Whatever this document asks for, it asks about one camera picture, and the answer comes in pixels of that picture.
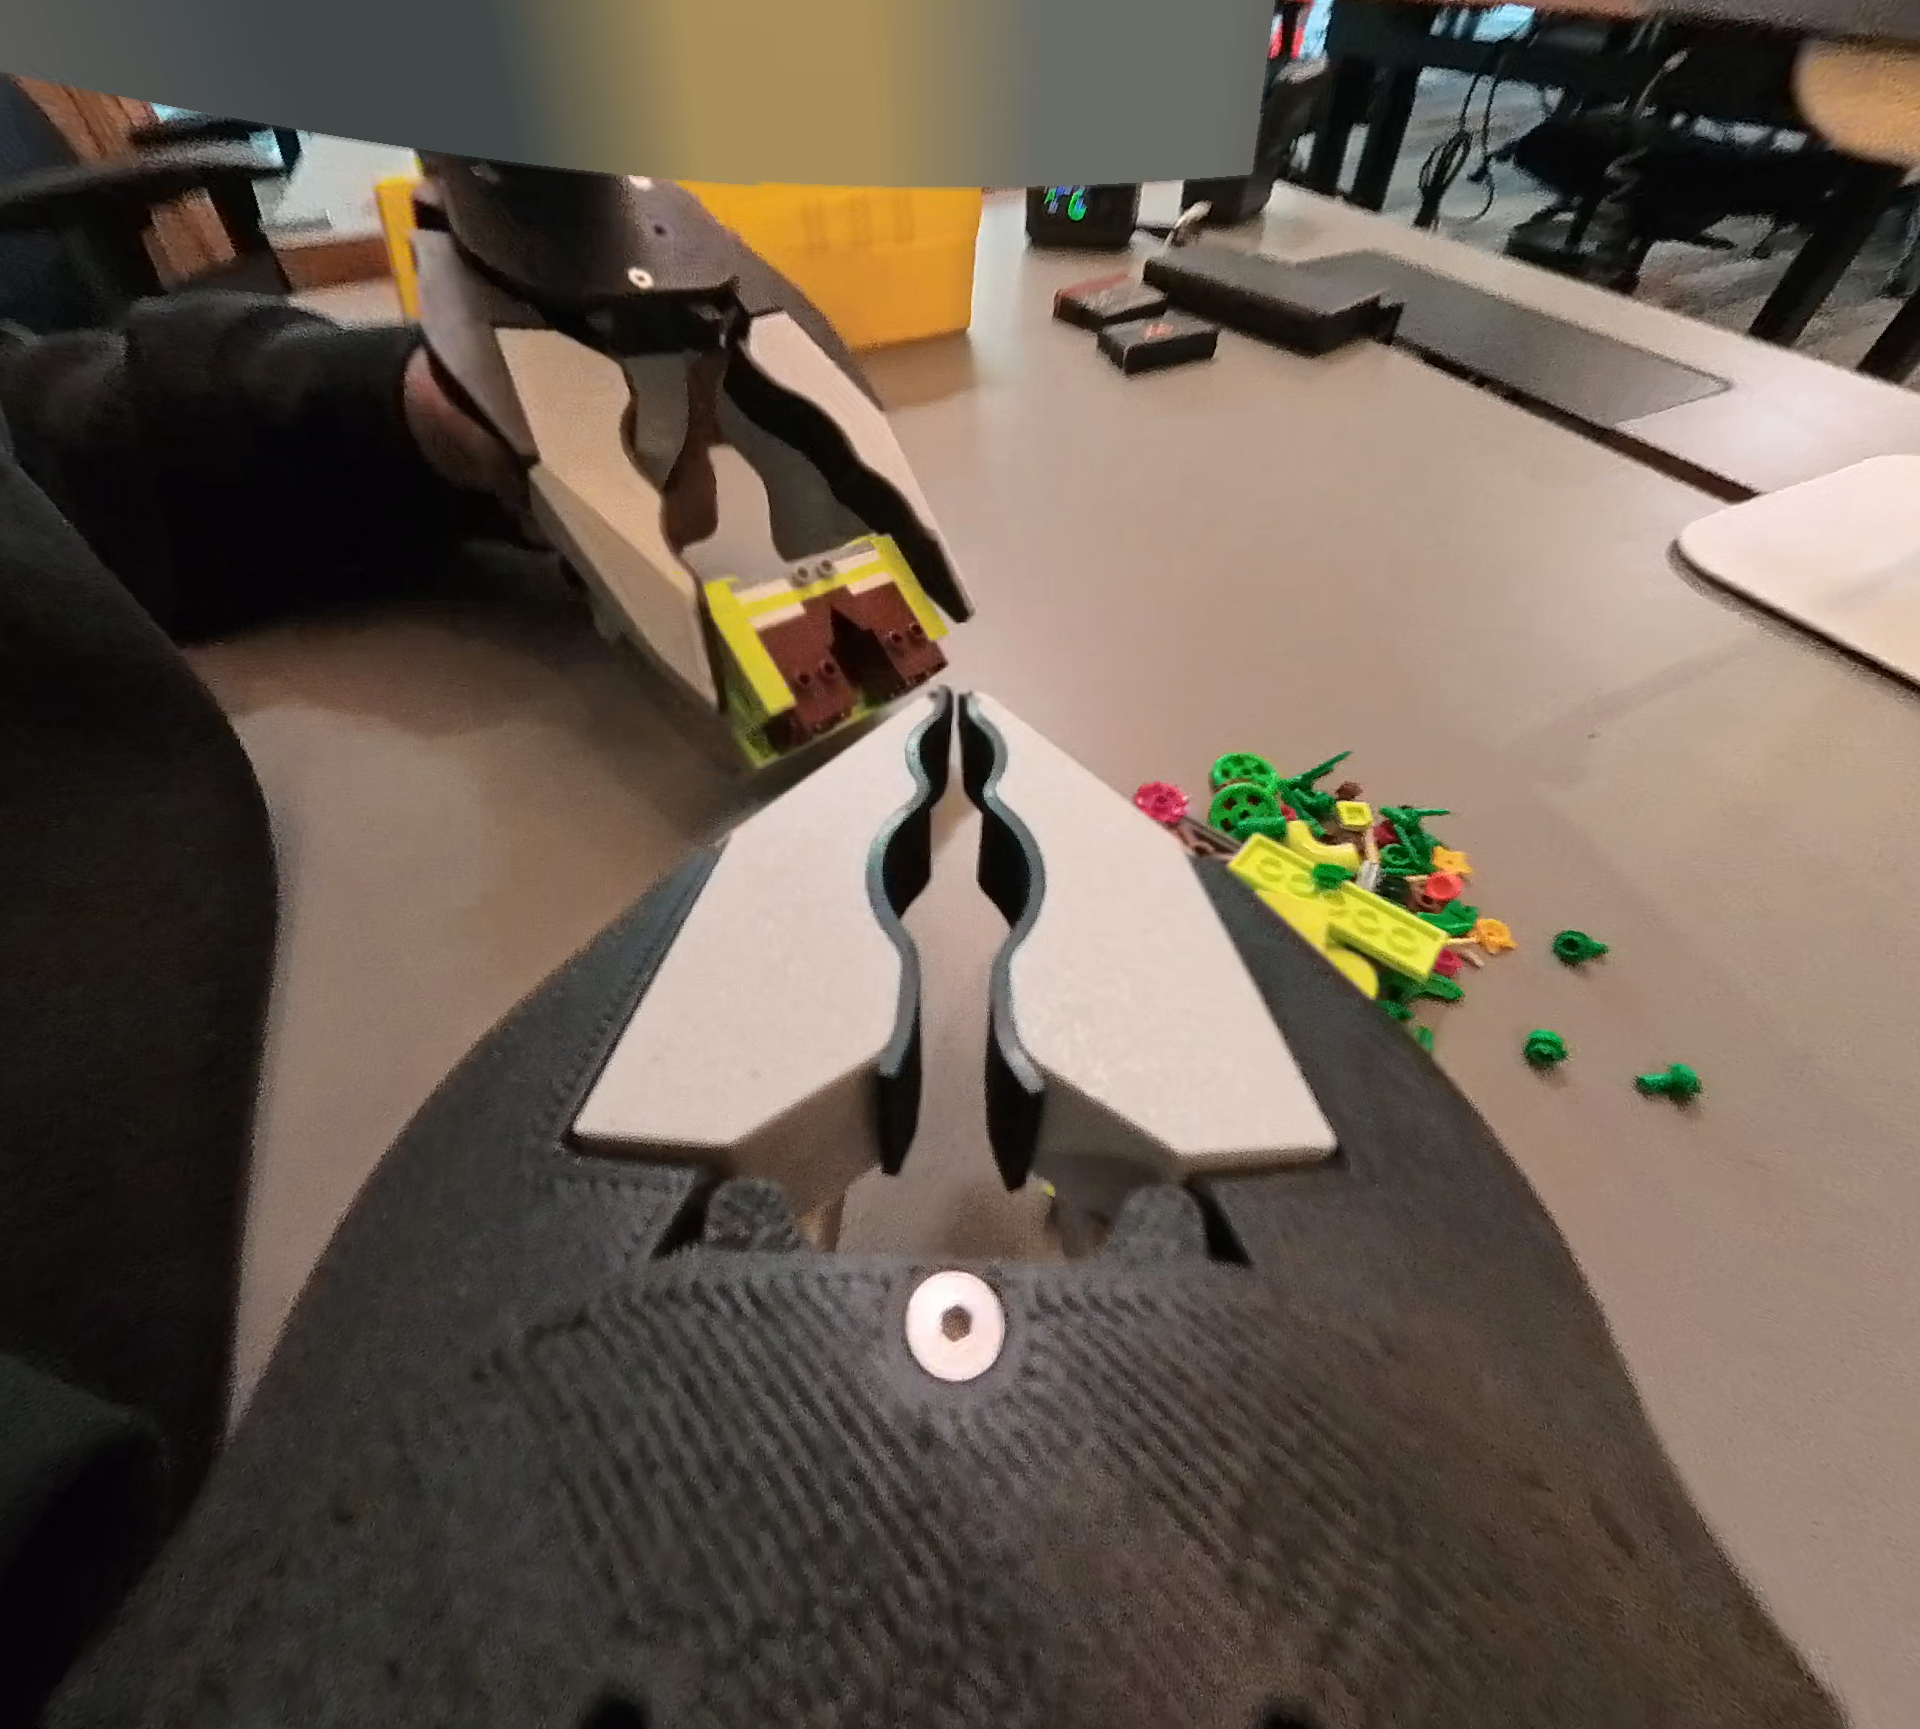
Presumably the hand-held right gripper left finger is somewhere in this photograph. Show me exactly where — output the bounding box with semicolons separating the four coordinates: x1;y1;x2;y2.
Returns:
569;686;956;1210

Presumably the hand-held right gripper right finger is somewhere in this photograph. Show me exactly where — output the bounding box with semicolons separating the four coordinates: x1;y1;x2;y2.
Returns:
961;689;1337;1202

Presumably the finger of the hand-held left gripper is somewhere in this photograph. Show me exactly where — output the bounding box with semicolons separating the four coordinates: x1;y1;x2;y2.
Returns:
495;324;722;717
728;312;973;628

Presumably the long lime toy plate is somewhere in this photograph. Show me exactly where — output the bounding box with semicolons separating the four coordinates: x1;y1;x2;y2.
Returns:
1226;835;1455;985

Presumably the lime brick box with brown bricks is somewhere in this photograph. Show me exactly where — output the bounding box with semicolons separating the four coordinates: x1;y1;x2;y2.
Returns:
701;533;954;771

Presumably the person's left forearm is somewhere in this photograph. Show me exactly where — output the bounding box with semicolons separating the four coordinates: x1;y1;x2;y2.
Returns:
0;289;437;643

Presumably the person's left hand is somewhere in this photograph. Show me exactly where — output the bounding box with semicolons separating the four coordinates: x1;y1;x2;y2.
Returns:
401;345;722;556

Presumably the yellow box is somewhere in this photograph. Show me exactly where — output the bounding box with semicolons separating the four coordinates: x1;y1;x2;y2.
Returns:
377;174;986;351

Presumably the pile of small toy bricks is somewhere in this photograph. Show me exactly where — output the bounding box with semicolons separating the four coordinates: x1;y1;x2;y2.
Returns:
1130;751;1521;1056

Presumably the black charger with display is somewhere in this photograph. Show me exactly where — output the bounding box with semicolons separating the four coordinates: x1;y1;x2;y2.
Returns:
1028;180;1143;250

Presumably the brown wooden board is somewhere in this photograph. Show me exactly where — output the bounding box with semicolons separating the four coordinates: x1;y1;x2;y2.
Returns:
135;167;278;274

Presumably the long black case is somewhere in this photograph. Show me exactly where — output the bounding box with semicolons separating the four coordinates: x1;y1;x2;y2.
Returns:
1147;243;1403;352

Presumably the black power adapter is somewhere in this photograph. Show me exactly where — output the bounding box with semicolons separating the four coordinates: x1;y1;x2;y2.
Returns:
1181;55;1327;228

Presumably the person's black clothing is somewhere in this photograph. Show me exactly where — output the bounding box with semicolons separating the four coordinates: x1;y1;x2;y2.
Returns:
0;455;278;1611

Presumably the white adjustable stand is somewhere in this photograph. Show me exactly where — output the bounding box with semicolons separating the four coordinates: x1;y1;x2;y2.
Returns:
1675;455;1920;686

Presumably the black office chair base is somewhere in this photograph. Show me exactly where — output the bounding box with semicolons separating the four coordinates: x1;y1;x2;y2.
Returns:
1507;86;1803;291

